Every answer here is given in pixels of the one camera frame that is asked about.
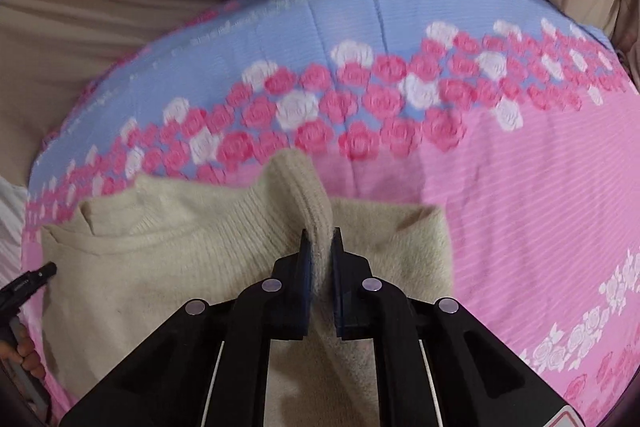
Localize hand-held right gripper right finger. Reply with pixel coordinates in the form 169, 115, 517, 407
330, 227, 586, 427

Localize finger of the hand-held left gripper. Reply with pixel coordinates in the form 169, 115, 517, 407
0, 262, 58, 310

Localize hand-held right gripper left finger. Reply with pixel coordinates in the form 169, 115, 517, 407
60, 228, 316, 427

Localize cream sweater with black hearts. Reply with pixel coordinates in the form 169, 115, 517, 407
40, 149, 456, 427

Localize person's left hand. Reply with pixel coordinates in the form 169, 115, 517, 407
0, 331, 47, 380

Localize white satin curtain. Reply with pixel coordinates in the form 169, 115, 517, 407
0, 179, 30, 290

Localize pink floral bed sheet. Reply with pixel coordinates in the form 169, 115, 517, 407
22, 0, 640, 427

